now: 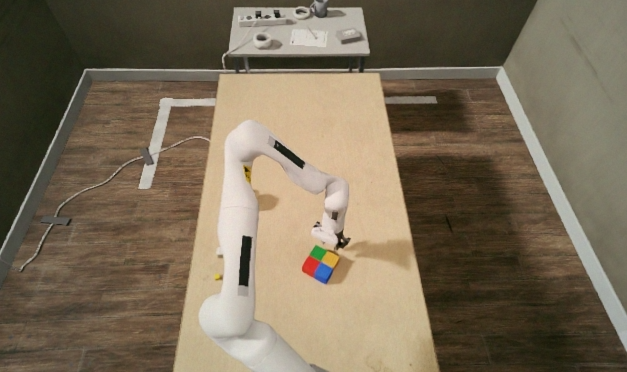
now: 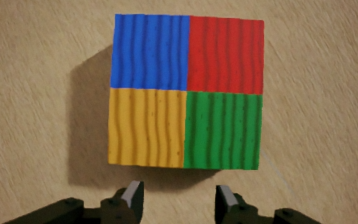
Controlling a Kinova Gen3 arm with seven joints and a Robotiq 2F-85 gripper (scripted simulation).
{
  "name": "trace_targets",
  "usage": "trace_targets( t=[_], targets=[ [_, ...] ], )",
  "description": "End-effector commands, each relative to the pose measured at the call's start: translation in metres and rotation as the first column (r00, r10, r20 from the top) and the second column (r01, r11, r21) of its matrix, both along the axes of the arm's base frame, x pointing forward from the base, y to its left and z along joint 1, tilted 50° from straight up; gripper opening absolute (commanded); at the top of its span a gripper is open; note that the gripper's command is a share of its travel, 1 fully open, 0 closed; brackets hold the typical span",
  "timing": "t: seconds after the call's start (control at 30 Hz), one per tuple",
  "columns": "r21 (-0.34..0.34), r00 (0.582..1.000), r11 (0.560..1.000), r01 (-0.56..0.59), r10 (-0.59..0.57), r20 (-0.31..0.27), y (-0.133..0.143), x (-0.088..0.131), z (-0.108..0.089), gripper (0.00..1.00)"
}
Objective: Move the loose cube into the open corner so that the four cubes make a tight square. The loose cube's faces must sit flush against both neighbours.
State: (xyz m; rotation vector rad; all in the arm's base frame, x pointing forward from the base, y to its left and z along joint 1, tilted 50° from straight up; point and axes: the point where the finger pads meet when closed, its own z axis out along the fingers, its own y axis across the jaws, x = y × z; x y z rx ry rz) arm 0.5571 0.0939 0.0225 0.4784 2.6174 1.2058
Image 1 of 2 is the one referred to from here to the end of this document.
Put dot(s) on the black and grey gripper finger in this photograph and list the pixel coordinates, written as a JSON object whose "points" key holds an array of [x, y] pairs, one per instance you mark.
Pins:
{"points": [[317, 224], [342, 244]]}

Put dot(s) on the red cube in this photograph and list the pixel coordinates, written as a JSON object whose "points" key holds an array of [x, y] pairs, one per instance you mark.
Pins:
{"points": [[310, 266]]}

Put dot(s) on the blue cube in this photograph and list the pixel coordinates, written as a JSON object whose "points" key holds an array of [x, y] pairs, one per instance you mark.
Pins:
{"points": [[323, 273]]}

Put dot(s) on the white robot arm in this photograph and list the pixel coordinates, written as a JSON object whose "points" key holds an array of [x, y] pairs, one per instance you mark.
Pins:
{"points": [[232, 313]]}

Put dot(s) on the green cube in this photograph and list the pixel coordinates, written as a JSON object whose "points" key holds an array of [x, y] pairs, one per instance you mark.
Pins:
{"points": [[318, 253]]}

